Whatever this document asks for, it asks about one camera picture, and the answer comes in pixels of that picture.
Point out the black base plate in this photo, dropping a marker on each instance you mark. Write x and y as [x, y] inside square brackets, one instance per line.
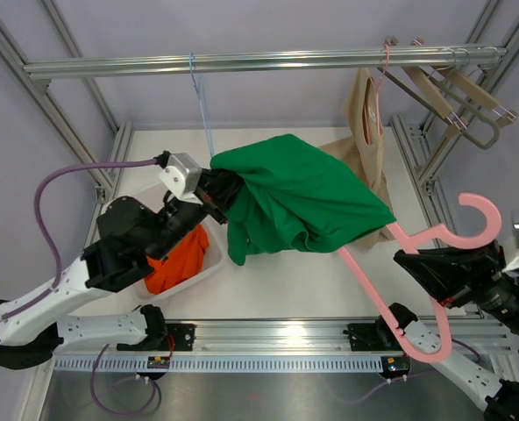
[179, 335]
[375, 336]

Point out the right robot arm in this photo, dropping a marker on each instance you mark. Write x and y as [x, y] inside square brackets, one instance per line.
[496, 396]

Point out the grey plastic hanger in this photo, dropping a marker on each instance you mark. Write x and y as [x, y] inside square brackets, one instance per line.
[474, 118]

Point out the wooden hanger right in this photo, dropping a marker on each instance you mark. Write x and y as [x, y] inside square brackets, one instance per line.
[506, 117]

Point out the green t shirt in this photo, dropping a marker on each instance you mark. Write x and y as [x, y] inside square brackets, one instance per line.
[296, 197]

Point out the aluminium hanging rail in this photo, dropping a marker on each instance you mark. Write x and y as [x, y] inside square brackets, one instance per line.
[394, 56]

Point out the wooden hanger left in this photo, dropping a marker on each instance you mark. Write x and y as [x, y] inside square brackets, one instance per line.
[432, 98]

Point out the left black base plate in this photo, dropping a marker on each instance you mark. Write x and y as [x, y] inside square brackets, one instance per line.
[179, 335]

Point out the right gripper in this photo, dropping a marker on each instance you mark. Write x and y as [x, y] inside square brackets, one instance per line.
[444, 272]

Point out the white slotted cable duct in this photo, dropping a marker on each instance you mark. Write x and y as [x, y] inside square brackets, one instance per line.
[115, 363]

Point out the orange t shirt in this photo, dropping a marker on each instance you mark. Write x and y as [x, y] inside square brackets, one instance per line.
[183, 262]

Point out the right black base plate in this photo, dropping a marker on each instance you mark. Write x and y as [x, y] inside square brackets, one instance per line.
[375, 336]

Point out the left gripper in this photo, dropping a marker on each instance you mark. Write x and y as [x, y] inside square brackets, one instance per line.
[222, 187]

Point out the beige t shirt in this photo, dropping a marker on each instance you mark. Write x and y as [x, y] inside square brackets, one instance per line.
[363, 151]

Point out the front aluminium rail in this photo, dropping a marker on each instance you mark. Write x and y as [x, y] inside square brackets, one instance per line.
[321, 336]

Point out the light blue wire hanger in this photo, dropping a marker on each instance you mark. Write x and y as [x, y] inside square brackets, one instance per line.
[199, 89]

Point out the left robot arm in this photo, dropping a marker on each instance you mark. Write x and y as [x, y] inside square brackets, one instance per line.
[35, 327]

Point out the wooden hanger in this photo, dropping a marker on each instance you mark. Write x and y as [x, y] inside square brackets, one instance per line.
[506, 117]
[432, 98]

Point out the pink hanger with beige shirt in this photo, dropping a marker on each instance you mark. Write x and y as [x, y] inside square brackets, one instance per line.
[377, 89]

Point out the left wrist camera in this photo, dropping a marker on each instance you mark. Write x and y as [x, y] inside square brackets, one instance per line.
[181, 175]

